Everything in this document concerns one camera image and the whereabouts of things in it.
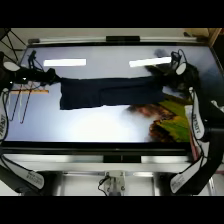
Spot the silver frame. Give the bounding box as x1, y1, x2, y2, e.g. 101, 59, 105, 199
0, 35, 224, 196

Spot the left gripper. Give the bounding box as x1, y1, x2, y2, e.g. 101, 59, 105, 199
44, 67, 63, 85

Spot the dark blue shirt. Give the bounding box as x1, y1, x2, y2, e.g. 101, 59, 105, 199
58, 75, 166, 111

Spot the black cable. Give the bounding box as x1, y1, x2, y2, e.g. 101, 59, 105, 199
97, 175, 112, 193

